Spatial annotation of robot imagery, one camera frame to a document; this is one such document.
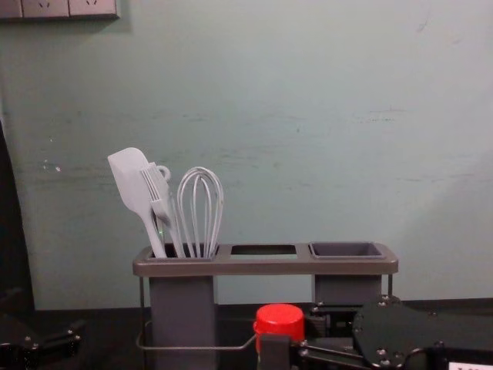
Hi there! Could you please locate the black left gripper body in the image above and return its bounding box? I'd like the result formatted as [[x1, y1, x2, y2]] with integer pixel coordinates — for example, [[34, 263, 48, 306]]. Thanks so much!
[[0, 312, 43, 370]]

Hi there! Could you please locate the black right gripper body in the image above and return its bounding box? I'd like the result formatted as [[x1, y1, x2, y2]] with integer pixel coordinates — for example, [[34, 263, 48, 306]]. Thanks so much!
[[407, 345, 493, 370]]

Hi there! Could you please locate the black table cloth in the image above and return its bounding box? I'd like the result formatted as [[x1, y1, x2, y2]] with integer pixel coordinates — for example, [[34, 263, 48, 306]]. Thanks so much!
[[33, 295, 493, 370]]

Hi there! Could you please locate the black curved object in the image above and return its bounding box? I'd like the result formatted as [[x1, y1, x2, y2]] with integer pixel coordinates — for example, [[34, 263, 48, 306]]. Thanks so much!
[[0, 122, 36, 314]]

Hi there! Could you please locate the black rack with steel bars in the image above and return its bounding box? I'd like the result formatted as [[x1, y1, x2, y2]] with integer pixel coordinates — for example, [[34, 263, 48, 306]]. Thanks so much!
[[132, 241, 400, 352]]

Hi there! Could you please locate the short grey utensil cup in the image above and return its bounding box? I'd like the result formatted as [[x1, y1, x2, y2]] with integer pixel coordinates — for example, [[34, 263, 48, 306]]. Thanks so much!
[[309, 240, 387, 306]]

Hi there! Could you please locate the tall grey utensil cup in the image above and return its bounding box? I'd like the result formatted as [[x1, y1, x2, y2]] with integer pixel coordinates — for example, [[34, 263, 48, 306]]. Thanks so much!
[[147, 246, 219, 370]]

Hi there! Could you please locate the pale grey whisk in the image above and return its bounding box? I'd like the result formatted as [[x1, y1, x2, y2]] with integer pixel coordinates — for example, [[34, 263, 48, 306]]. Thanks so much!
[[176, 166, 226, 258]]

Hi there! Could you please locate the pale grey silicone spatula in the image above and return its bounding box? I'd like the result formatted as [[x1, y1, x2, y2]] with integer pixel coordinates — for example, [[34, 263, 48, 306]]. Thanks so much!
[[107, 146, 169, 258]]

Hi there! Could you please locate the pale grey silicone brush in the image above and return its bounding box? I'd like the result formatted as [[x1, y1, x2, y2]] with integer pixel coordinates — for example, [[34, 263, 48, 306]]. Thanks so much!
[[139, 162, 172, 233]]

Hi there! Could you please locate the pale grey loop-handled utensil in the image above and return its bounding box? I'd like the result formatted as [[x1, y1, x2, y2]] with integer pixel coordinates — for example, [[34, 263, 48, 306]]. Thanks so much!
[[155, 164, 187, 258]]

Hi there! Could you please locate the white wall socket panel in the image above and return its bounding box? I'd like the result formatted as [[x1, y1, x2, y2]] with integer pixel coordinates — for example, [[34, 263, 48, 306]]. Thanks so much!
[[0, 0, 121, 22]]

